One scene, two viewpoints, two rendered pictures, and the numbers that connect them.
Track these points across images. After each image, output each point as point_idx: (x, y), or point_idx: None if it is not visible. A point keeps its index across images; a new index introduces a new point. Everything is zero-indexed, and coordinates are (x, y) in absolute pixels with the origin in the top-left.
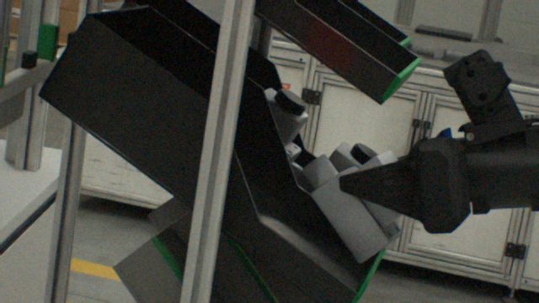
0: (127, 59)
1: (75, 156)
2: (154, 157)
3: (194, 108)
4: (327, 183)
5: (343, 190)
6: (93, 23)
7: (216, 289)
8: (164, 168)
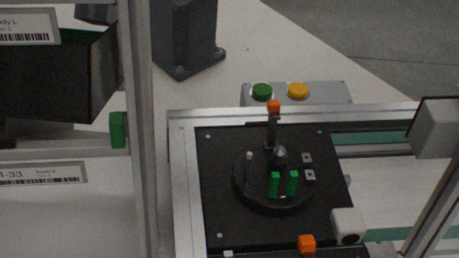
0: (103, 45)
1: None
2: (115, 78)
3: (117, 33)
4: (108, 9)
5: (115, 4)
6: (93, 47)
7: (29, 132)
8: (117, 77)
